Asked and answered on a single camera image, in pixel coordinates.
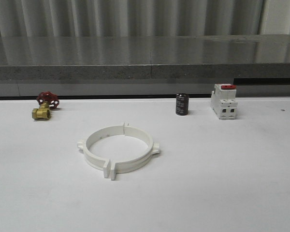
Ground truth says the brass valve red handwheel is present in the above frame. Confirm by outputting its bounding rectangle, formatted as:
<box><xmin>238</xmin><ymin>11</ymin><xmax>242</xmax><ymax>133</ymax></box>
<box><xmin>32</xmin><ymin>91</ymin><xmax>59</xmax><ymax>120</ymax></box>

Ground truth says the white circuit breaker red switch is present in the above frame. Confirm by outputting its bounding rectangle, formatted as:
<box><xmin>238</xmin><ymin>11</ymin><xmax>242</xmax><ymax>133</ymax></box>
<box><xmin>211</xmin><ymin>84</ymin><xmax>238</xmax><ymax>119</ymax></box>

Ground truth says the black cylindrical capacitor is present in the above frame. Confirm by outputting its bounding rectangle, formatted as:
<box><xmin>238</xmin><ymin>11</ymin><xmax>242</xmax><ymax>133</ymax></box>
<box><xmin>175</xmin><ymin>93</ymin><xmax>189</xmax><ymax>116</ymax></box>

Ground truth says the white half pipe clamp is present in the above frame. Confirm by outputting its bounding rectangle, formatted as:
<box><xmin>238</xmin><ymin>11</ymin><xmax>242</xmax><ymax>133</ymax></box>
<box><xmin>109</xmin><ymin>124</ymin><xmax>160</xmax><ymax>180</ymax></box>
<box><xmin>77</xmin><ymin>123</ymin><xmax>129</xmax><ymax>180</ymax></box>

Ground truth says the grey stone countertop ledge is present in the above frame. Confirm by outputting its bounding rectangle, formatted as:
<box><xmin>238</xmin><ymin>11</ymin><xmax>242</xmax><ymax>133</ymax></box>
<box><xmin>0</xmin><ymin>35</ymin><xmax>290</xmax><ymax>84</ymax></box>

